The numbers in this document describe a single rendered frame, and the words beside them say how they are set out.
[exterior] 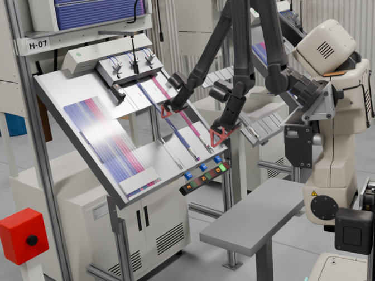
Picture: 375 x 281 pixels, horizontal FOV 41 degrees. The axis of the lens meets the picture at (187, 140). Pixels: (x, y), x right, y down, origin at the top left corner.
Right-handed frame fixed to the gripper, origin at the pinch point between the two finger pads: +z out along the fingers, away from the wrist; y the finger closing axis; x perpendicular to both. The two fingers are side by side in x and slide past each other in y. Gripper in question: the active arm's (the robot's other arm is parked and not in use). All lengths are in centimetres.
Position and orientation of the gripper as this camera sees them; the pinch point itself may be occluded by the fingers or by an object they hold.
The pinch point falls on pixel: (169, 114)
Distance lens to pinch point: 240.9
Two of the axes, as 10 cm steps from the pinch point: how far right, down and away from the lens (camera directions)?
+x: 5.9, 7.8, -2.1
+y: -6.5, 3.0, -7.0
